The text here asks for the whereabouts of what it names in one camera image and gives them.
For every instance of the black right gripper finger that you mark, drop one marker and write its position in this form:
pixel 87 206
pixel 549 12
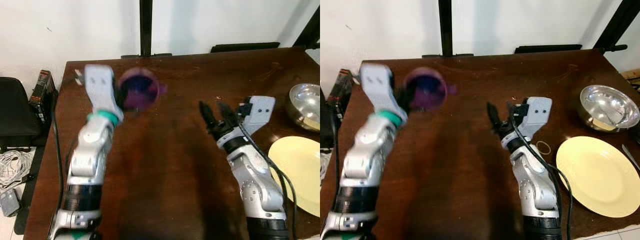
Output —
pixel 227 115
pixel 495 119
pixel 207 119
pixel 513 114

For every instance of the purple plastic cup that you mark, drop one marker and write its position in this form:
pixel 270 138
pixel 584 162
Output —
pixel 426 90
pixel 141 90

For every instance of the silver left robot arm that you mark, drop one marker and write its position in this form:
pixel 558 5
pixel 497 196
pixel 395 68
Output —
pixel 362 160
pixel 87 160

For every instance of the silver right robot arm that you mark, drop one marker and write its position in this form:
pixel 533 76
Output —
pixel 255 185
pixel 535 185

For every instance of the thin rubber band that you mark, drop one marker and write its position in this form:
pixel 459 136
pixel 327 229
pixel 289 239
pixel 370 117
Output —
pixel 543 147

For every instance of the black and red box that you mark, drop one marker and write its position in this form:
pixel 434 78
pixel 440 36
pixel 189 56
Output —
pixel 42 95
pixel 341 92

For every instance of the black flat stand foot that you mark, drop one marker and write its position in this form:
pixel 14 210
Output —
pixel 548 49
pixel 245 47

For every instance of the black chair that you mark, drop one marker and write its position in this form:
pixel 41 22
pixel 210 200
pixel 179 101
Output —
pixel 17 110
pixel 326 120

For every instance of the shiny steel bowl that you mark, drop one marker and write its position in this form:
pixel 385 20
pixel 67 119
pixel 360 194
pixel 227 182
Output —
pixel 609 107
pixel 306 106

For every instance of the pale yellow plate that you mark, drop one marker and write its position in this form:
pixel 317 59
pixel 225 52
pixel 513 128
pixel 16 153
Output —
pixel 297 172
pixel 597 175

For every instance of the steel table knife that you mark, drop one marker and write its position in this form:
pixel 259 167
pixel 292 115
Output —
pixel 632 157

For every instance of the light wooden furniture edge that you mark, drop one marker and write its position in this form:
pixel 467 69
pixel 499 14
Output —
pixel 631 74

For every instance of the grey power adapter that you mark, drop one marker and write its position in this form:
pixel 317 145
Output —
pixel 9 202

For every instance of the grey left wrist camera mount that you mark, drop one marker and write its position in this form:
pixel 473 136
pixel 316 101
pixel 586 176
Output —
pixel 100 85
pixel 377 85

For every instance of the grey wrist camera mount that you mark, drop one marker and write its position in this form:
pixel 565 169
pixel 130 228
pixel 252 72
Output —
pixel 100 85
pixel 377 85
pixel 261 112
pixel 537 114

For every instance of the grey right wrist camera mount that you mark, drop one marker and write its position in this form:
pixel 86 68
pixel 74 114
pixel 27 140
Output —
pixel 261 112
pixel 537 114

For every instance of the black upright stand post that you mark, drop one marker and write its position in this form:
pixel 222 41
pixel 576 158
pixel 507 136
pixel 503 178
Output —
pixel 445 27
pixel 146 27

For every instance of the black slanted stand post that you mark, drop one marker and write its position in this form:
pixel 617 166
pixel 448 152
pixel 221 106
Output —
pixel 309 30
pixel 616 27

